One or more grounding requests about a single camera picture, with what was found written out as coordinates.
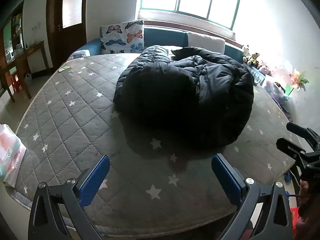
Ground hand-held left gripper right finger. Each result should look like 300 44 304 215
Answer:
211 153 293 240

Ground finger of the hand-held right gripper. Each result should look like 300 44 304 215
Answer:
287 122 320 153
276 137 314 170

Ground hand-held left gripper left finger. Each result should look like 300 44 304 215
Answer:
28 154 110 240

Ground black puffer jacket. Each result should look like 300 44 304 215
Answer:
113 45 255 159

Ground person's right forearm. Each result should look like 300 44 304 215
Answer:
299 180 320 240

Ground floral plastic bag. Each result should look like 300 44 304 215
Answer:
264 79 291 103

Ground colourful pinwheel flower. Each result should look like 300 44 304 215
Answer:
285 69 310 97

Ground grey star quilted mattress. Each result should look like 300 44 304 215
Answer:
5 52 307 235

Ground pink stuffed toy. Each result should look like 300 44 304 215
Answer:
258 65 272 77

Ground white pink plastic bag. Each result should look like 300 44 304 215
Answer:
0 124 27 188

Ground stuffed toy animals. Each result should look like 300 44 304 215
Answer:
247 52 261 67

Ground white stuffed dog toy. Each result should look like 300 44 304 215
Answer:
241 44 251 63

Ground teal headboard cushion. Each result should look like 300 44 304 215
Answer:
224 42 246 64
144 27 188 53

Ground red plastic stool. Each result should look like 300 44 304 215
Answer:
10 71 23 94

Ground blue bed side bolster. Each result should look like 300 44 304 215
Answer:
67 38 102 61

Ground white headboard cushion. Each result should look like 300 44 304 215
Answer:
187 32 226 55

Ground wooden desk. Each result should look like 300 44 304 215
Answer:
0 40 50 103

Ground butterfly print pillow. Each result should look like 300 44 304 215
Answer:
99 20 145 55

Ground dark wooden door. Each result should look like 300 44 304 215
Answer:
46 0 88 68

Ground wooden display cabinet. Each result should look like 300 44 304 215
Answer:
0 0 26 64

